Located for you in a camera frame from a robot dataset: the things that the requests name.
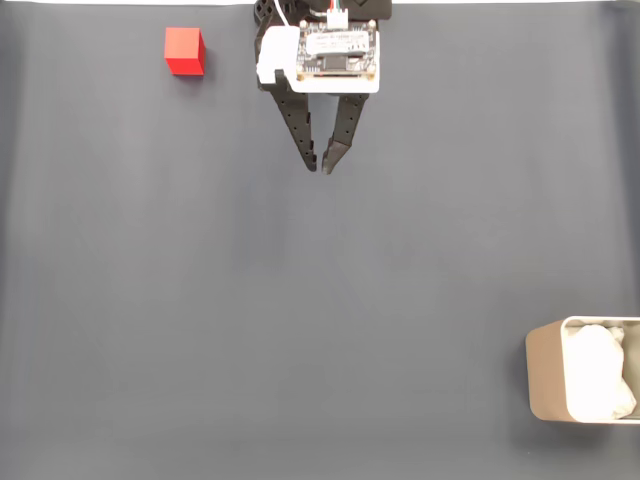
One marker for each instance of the beige open box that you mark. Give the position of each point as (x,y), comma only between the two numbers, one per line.
(545,375)

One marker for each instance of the white crumpled tissue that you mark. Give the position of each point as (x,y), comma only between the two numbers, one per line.
(597,375)

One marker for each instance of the red cube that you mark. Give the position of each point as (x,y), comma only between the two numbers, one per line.
(184,50)

